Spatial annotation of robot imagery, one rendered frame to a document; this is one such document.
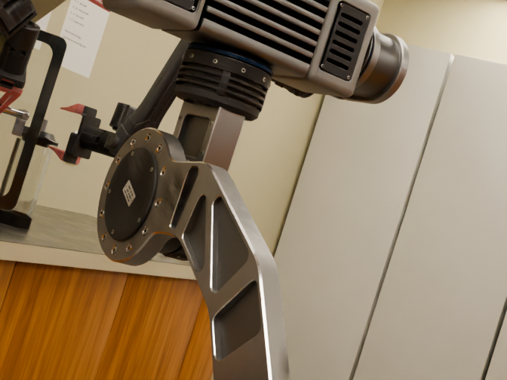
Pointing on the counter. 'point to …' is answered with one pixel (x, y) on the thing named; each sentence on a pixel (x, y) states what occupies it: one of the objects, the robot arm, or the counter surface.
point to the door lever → (17, 113)
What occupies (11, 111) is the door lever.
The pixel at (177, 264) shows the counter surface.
